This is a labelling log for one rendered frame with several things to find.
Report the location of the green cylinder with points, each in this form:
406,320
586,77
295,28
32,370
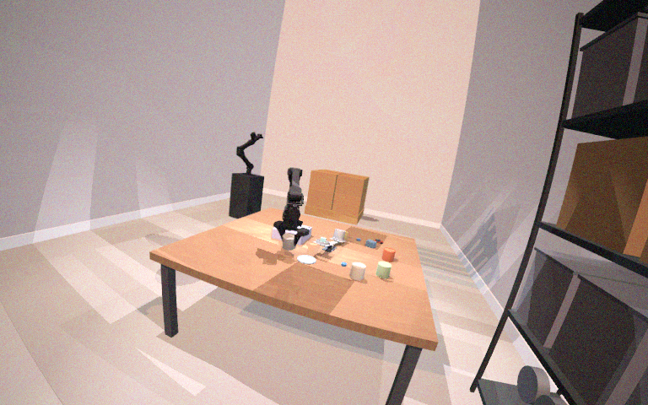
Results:
383,270

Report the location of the orange cylinder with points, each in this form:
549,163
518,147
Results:
388,255

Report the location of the white round dish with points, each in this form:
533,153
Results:
306,259

